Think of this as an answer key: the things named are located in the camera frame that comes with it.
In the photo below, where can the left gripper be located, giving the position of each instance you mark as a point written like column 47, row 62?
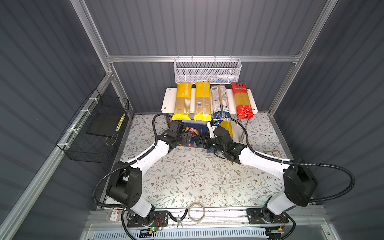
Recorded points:
column 184, row 136

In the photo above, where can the clear blue spaghetti bag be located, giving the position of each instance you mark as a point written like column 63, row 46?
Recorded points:
column 220, row 103

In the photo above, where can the red spaghetti bag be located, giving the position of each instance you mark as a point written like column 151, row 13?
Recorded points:
column 242, row 101

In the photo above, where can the black pliers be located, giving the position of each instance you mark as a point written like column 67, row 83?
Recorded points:
column 177, row 220

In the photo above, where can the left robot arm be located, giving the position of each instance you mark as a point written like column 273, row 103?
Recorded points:
column 125, row 185

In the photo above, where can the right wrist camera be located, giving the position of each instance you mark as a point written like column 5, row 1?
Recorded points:
column 211, row 131

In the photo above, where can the black wire side basket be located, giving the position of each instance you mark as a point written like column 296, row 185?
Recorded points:
column 98, row 130

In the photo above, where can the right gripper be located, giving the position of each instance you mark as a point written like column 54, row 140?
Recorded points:
column 206, row 139

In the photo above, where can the yellow Pastatime bag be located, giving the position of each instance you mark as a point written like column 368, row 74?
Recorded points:
column 183, row 102
column 228, row 126
column 203, row 102

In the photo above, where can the white wire wall basket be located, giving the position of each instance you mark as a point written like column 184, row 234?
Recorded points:
column 207, row 70

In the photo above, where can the blue Barilla pasta box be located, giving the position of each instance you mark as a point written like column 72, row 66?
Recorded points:
column 196, row 128

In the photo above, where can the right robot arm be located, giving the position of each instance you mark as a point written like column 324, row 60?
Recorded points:
column 299, row 181

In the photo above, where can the floral table mat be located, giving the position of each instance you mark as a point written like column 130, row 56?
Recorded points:
column 188, row 175

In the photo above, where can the small framed card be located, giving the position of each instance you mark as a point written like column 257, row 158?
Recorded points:
column 276, row 154

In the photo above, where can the white two-tier shelf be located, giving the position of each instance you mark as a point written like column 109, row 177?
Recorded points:
column 169, row 103

